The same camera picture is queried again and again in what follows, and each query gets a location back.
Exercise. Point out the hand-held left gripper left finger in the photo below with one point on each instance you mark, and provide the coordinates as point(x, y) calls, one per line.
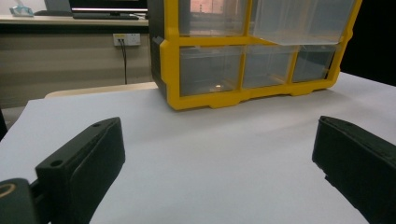
point(77, 174)

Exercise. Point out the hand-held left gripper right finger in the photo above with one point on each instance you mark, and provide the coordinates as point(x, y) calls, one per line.
point(358, 168)

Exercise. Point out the yellow drawer organizer cabinet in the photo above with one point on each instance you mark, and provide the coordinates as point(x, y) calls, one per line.
point(205, 96)

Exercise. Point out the large clear plastic drawer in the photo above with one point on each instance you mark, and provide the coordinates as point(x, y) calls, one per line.
point(299, 21)

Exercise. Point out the small clear plastic drawer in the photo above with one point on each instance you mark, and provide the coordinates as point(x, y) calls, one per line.
point(314, 63)
point(267, 65)

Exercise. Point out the wooden desk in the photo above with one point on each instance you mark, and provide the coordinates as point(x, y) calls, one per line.
point(62, 21)

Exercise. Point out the black keyboard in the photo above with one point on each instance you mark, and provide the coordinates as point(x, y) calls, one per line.
point(102, 16)

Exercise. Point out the clear drawer with small object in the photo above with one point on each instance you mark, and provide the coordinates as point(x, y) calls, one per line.
point(208, 70)

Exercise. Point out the black monitor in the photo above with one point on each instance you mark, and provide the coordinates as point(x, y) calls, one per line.
point(106, 6)

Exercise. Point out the light blue tissue pack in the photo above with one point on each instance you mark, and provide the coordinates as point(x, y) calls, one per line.
point(21, 11)

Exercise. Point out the clear drawer with pink contents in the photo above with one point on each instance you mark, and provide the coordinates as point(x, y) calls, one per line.
point(211, 18)

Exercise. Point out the white wall power socket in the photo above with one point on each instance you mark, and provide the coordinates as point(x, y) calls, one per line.
point(130, 39)

